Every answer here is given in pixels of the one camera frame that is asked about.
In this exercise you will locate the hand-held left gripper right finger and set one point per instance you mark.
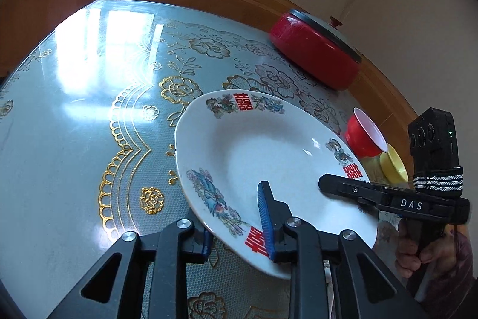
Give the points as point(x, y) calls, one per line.
point(266, 218)

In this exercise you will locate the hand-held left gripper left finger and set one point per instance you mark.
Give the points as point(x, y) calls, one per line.
point(203, 246)

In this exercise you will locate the grey pot lid red knob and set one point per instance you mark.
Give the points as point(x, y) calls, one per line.
point(317, 23)

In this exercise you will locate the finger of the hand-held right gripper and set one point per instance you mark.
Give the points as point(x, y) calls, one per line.
point(347, 188)
point(369, 207)

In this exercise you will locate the floral embroidered tablecloth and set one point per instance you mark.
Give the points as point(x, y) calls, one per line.
point(74, 117)

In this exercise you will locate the deep white plate red characters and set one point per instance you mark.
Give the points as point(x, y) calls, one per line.
point(261, 147)

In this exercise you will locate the person's right forearm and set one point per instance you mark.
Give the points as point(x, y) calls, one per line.
point(461, 270)

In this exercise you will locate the red electric pot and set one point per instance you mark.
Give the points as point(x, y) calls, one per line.
point(310, 46)

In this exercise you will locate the person's right hand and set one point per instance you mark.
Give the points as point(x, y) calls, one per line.
point(403, 259)

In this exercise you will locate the yellow plastic bowl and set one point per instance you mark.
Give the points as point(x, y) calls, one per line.
point(392, 169)

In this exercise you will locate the red plastic bowl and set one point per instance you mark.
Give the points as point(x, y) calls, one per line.
point(358, 139)

